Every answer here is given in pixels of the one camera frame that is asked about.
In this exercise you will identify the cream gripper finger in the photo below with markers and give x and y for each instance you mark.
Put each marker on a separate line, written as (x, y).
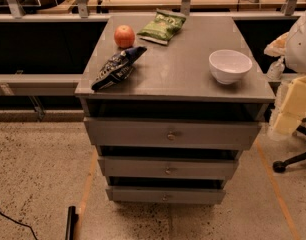
(282, 126)
(294, 99)

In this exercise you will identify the top grey drawer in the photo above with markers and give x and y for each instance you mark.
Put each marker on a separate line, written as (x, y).
(171, 133)

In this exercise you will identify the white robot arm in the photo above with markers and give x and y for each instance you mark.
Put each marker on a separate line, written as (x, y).
(292, 46)

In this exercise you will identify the black office chair base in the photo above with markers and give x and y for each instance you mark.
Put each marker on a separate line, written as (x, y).
(281, 166)

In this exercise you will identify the middle grey drawer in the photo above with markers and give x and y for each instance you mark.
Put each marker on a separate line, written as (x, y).
(149, 167)

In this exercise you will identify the black bar on floor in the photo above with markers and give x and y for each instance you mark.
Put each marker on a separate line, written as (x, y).
(72, 218)

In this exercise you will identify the grey drawer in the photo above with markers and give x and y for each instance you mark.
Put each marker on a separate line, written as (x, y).
(165, 195)
(149, 167)
(171, 133)

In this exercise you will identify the grey drawer cabinet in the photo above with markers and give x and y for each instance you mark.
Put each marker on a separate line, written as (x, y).
(244, 101)

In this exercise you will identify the dark blue chip bag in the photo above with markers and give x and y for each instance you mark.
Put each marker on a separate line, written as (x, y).
(117, 68)

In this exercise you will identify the white bowl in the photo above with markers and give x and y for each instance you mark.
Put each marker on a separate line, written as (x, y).
(229, 66)

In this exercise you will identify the green jalapeno chip bag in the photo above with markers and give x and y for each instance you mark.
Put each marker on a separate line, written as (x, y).
(163, 27)

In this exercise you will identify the bottom grey drawer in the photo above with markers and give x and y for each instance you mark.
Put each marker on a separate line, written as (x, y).
(165, 195)

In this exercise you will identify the red apple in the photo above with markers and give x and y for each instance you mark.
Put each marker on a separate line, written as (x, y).
(124, 36)

